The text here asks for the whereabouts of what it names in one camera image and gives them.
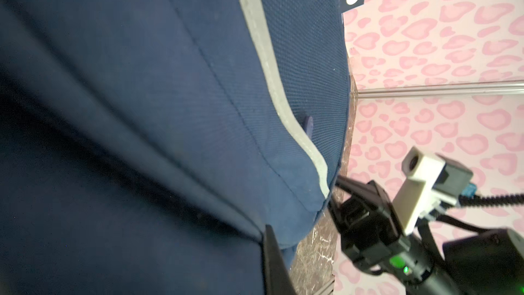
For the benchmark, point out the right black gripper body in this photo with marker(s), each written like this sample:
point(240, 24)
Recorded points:
point(372, 238)

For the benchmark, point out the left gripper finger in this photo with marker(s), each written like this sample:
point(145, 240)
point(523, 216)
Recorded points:
point(275, 274)

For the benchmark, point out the navy blue student backpack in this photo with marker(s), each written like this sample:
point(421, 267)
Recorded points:
point(146, 144)

